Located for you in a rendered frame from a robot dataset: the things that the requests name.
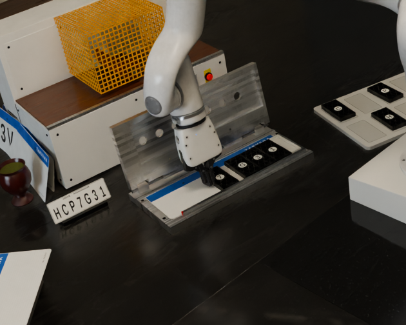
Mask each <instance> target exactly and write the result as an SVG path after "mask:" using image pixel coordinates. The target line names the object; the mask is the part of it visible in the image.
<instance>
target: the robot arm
mask: <svg viewBox="0 0 406 325"><path fill-rule="evenodd" d="M362 1H368V2H372V3H376V4H378V5H382V6H384V7H386V8H389V9H391V10H392V11H394V12H396V13H397V14H398V19H397V27H396V32H397V42H398V51H399V55H400V59H401V63H402V65H403V69H404V72H405V80H406V0H362ZM205 11H206V0H166V20H165V24H164V28H163V29H162V31H161V33H160V34H159V36H158V38H157V40H156V41H155V43H154V45H153V47H152V49H151V51H150V54H149V56H148V59H147V61H146V67H145V71H144V86H143V98H144V104H145V107H146V109H147V111H148V112H149V113H150V114H151V115H153V116H155V117H164V116H166V115H168V114H170V115H171V120H172V121H173V123H174V124H176V127H174V131H175V141H176V145H177V150H178V153H179V157H180V161H181V163H182V164H183V167H184V171H186V172H189V171H193V170H196V171H198V172H199V174H200V177H201V180H202V183H203V184H205V185H207V186H209V187H210V186H212V185H214V184H215V180H214V179H215V176H214V174H213V170H212V169H213V164H214V162H215V159H216V158H218V157H219V156H220V155H221V154H222V152H221V151H222V146H221V143H220V140H219V138H218V135H217V132H216V130H215V127H214V126H213V123H212V122H211V119H210V118H209V117H208V116H206V110H205V108H204V103H203V101H202V97H201V94H200V90H199V88H198V84H197V80H196V77H195V73H194V70H193V67H192V64H191V59H190V57H189V55H188V53H189V52H190V50H191V49H192V48H193V46H194V45H195V44H196V42H197V41H198V40H199V39H200V36H201V35H202V31H203V28H204V18H205ZM203 163H204V165H203ZM400 168H401V170H402V172H403V173H404V174H405V175H406V150H404V151H403V153H402V154H401V156H400Z"/></svg>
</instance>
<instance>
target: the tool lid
mask: <svg viewBox="0 0 406 325"><path fill-rule="evenodd" d="M198 88H199V90H200V94H201V97H202V101H203V103H204V107H206V106H208V107H209V112H208V113H207V114H206V116H208V117H209V118H210V119H211V122H212V123H213V126H214V127H215V130H216V132H217V135H218V138H219V140H220V143H221V146H223V147H224V148H223V149H226V148H228V147H230V146H232V145H234V144H236V143H238V142H240V141H242V136H243V135H245V134H247V133H249V132H251V131H253V130H254V129H255V127H254V126H256V125H258V124H260V123H261V124H267V123H269V122H270V121H269V116H268V112H267V108H266V102H265V99H264V94H263V91H262V86H261V82H260V78H259V74H258V69H257V66H256V63H254V62H251V63H249V64H246V65H244V66H242V67H240V68H237V69H236V70H233V71H231V72H229V73H227V74H224V75H222V76H220V77H217V78H216V79H214V80H211V81H209V82H207V83H204V84H202V85H200V86H199V87H198ZM236 92H238V93H239V98H238V99H237V100H235V98H234V94H235V93H236ZM221 99H223V100H224V105H223V106H222V107H220V106H219V101H220V100H221ZM172 124H173V121H172V120H171V115H170V114H168V115H166V116H164V117H155V116H153V115H151V114H150V113H149V112H148V111H147V110H145V111H143V112H141V113H138V114H137V115H134V116H132V117H130V118H127V119H125V120H123V121H121V122H119V123H117V124H114V125H112V126H110V127H109V129H110V133H111V136H112V139H113V143H114V145H115V149H116V151H117V155H118V157H119V160H120V163H121V166H122V170H123V173H124V176H125V179H126V182H127V185H128V188H129V189H130V190H131V191H132V190H134V189H136V188H138V187H137V184H138V183H140V182H142V181H145V180H147V181H148V182H150V181H152V180H154V179H156V178H158V177H160V176H163V177H164V178H163V179H166V178H168V177H170V176H172V175H174V174H176V173H178V172H180V171H182V170H183V169H184V168H183V164H182V163H181V161H180V157H179V153H178V150H177V145H176V141H175V131H174V129H173V128H172ZM158 129H161V130H162V134H161V135H160V136H159V137H157V136H156V134H155V133H156V131H157V130H158ZM141 137H145V138H146V141H145V143H144V144H140V143H139V139H140V138H141Z"/></svg>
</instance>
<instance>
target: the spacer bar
mask: <svg viewBox="0 0 406 325"><path fill-rule="evenodd" d="M270 140H271V141H273V142H274V143H277V144H278V145H280V146H282V147H283V148H285V149H286V150H289V151H290V152H292V153H295V152H296V151H298V150H300V149H301V147H299V146H297V145H296V144H294V143H292V142H291V141H288V140H287V139H285V138H283V137H282V136H280V135H276V136H274V137H272V138H270Z"/></svg>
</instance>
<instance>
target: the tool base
mask: <svg viewBox="0 0 406 325"><path fill-rule="evenodd" d="M267 126H269V124H268V123H267V124H265V125H263V126H262V125H261V124H258V125H256V126H254V127H255V129H254V130H253V131H251V132H249V133H247V134H245V135H243V136H242V141H240V142H238V143H236V144H234V145H232V146H230V147H228V148H226V149H223V148H224V147H223V146H222V151H221V152H222V154H221V155H220V156H219V157H218V158H216V159H215V162H217V161H219V160H221V159H222V158H224V157H226V156H228V155H230V154H232V153H234V152H236V151H238V150H240V149H242V148H244V147H246V146H248V145H250V144H252V143H254V142H256V141H258V140H260V139H262V138H264V137H266V136H268V135H272V136H276V134H275V133H277V132H276V131H275V130H274V129H270V128H268V127H267ZM305 150H306V152H304V153H301V154H300V155H297V156H296V157H294V158H292V159H290V160H288V161H286V162H285V163H283V164H281V165H279V166H277V167H275V168H273V169H272V170H269V171H268V172H266V173H263V174H262V175H260V176H258V177H256V178H254V179H252V180H250V181H248V182H247V183H245V184H243V185H241V186H239V187H237V188H235V189H234V190H231V191H230V192H227V193H225V194H224V195H222V196H220V197H218V198H216V199H214V200H212V201H211V202H209V203H207V204H205V205H203V206H201V207H199V208H197V209H196V210H193V211H192V212H189V213H188V214H186V215H184V216H183V215H179V216H178V217H176V218H174V219H170V218H169V217H167V216H166V215H165V214H163V213H162V212H161V211H160V210H159V209H158V208H156V207H155V206H154V205H152V203H150V202H149V201H148V200H147V199H146V197H147V196H149V195H151V194H153V193H155V192H157V191H159V190H161V189H163V188H165V187H167V186H169V185H171V184H173V183H174V182H177V181H179V180H181V179H183V178H185V177H187V176H189V175H191V174H192V173H195V172H197V171H196V170H193V171H189V172H186V171H184V170H182V171H180V172H178V173H176V174H174V175H172V176H170V177H168V178H166V179H163V178H164V177H163V176H160V177H158V178H156V179H154V180H152V181H150V182H148V183H147V182H146V181H142V182H140V183H138V184H137V187H138V188H136V189H134V190H132V191H131V192H130V193H129V197H130V200H131V201H132V202H134V203H135V204H136V205H137V206H138V207H139V208H140V209H142V210H143V211H144V212H145V213H147V214H148V215H149V216H150V217H151V218H152V219H153V220H155V221H156V222H157V223H158V224H160V225H161V226H162V227H163V228H164V229H165V230H166V231H168V232H169V233H170V234H171V235H173V234H175V233H177V232H178V231H180V230H183V229H184V228H186V227H188V226H190V225H192V224H194V223H196V222H197V221H199V220H201V219H203V218H205V217H207V216H208V215H211V214H212V213H214V212H216V211H218V210H220V209H222V208H223V207H225V206H227V205H229V204H231V203H233V202H235V201H237V200H239V199H241V198H243V197H244V196H246V195H248V194H250V193H252V192H253V191H255V190H257V189H259V188H261V187H263V186H265V185H267V184H269V183H270V182H272V181H274V180H276V179H278V178H280V177H281V176H283V175H285V174H287V173H289V172H291V171H293V170H295V169H297V168H299V167H300V166H302V165H304V164H306V163H308V162H309V161H312V160H313V159H314V153H313V151H311V150H308V149H305ZM143 199H144V201H141V200H143ZM163 217H165V218H166V219H162V218H163Z"/></svg>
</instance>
